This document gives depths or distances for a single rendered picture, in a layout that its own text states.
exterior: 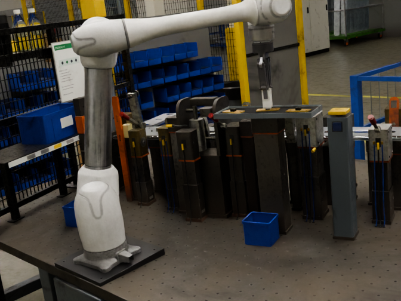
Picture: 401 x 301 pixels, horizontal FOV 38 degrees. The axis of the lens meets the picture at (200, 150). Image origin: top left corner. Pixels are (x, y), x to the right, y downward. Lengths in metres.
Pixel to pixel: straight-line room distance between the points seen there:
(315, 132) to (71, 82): 1.42
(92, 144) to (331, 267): 0.95
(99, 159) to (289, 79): 3.90
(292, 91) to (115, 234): 4.10
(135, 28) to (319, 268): 0.98
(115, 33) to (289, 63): 4.06
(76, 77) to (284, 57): 3.06
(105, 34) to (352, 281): 1.09
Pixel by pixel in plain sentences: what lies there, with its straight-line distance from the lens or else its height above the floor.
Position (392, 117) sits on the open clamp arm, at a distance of 2.46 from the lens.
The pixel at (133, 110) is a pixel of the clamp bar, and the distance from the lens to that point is 2.57.
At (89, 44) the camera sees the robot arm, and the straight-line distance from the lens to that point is 1.94.
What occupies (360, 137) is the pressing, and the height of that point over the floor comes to 1.00.
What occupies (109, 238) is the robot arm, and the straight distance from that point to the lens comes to 2.03.
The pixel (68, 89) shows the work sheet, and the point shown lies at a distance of 3.07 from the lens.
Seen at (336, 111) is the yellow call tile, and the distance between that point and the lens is 1.99.
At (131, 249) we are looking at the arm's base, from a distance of 2.11.
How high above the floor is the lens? 1.56
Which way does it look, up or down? 14 degrees down
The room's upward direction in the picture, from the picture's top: 7 degrees counter-clockwise
